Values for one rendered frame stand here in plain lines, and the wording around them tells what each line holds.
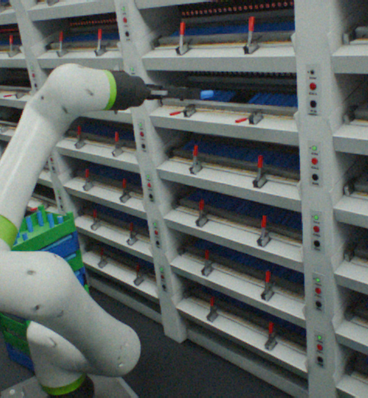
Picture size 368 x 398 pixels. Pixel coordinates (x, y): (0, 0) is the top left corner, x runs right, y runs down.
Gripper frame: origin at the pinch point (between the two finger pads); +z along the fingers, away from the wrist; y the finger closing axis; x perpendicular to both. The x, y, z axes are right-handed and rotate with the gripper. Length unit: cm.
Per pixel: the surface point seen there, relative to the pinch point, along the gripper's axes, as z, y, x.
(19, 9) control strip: 6, 110, -29
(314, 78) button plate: 12.9, -30.4, -4.9
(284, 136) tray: 17.0, -20.1, 10.0
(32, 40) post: 10, 105, -17
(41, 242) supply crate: -8, 66, 57
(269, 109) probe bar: 19.6, -12.3, 3.4
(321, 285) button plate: 25, -31, 50
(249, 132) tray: 17.0, -8.1, 10.1
